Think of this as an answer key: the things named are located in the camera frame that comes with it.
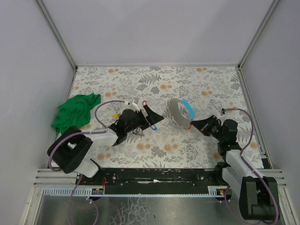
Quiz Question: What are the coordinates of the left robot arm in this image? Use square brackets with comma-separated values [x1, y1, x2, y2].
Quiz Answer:
[47, 105, 164, 178]

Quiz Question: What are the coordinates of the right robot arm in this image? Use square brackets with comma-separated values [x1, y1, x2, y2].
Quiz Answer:
[190, 115, 280, 225]

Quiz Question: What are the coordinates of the green cloth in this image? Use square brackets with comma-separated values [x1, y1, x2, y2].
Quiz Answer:
[51, 93, 101, 134]

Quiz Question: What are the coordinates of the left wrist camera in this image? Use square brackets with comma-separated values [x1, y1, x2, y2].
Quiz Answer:
[124, 98, 140, 111]

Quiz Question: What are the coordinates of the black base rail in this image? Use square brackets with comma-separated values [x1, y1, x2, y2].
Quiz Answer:
[79, 168, 227, 195]

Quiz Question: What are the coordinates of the white cable duct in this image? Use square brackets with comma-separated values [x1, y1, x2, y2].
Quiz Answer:
[43, 187, 104, 196]

